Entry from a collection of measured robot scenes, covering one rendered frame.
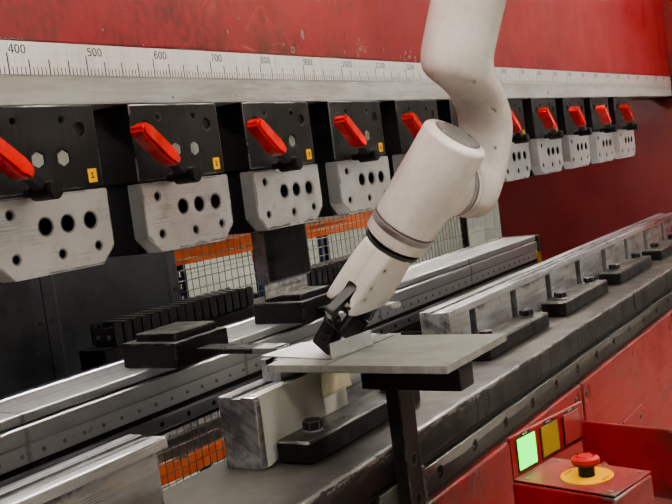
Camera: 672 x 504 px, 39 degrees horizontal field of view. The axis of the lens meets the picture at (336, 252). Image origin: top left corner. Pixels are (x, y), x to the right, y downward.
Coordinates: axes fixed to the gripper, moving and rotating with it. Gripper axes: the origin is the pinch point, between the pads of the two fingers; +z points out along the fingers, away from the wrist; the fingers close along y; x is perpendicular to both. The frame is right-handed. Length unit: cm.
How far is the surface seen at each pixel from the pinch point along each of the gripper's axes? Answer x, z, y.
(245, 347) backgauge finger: -11.5, 12.3, -0.4
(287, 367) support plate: -0.8, 4.3, 8.0
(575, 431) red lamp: 29.2, 4.5, -31.8
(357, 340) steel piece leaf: 2.6, -0.9, -0.1
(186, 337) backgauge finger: -20.2, 17.3, 0.8
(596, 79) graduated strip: -27, -25, -138
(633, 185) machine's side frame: -18, 10, -216
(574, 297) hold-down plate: 8, 9, -93
